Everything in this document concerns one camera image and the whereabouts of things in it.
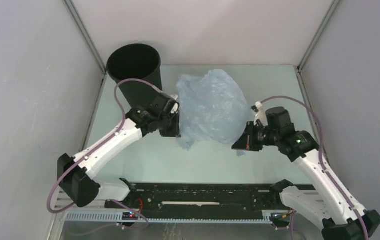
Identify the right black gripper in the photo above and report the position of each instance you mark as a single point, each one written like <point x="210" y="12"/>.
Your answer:
<point x="246" y="141"/>

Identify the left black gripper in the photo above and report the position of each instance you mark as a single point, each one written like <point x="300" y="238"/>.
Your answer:
<point x="175" y="131"/>

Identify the light blue plastic trash bag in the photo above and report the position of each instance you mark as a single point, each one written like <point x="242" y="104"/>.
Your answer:
<point x="212" y="109"/>

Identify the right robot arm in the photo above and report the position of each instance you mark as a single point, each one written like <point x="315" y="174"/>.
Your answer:
<point x="340" y="216"/>

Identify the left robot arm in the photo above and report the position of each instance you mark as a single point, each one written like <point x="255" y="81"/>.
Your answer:
<point x="77" y="173"/>

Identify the black cylindrical trash bin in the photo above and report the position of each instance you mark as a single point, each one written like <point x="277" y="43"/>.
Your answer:
<point x="136" y="61"/>

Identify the small circuit board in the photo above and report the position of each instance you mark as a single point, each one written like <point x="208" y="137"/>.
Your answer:
<point x="129" y="216"/>

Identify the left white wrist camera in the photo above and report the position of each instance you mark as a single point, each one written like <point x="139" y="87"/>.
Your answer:
<point x="172" y="99"/>

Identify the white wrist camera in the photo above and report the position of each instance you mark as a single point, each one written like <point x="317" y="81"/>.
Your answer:
<point x="260" y="118"/>
<point x="172" y="99"/>

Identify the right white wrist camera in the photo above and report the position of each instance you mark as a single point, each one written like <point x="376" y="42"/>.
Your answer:
<point x="260" y="118"/>

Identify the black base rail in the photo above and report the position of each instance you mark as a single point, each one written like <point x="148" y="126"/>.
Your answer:
<point x="216" y="201"/>

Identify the right aluminium corner post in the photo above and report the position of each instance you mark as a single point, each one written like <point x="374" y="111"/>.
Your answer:
<point x="318" y="34"/>

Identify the aluminium corner post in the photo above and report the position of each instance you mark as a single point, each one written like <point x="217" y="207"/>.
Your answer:
<point x="318" y="34"/>
<point x="76" y="18"/>

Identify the grey toothed cable duct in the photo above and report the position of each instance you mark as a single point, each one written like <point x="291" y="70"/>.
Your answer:
<point x="115" y="217"/>

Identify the left aluminium corner post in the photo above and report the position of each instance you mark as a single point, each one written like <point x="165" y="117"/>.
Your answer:
<point x="76" y="18"/>

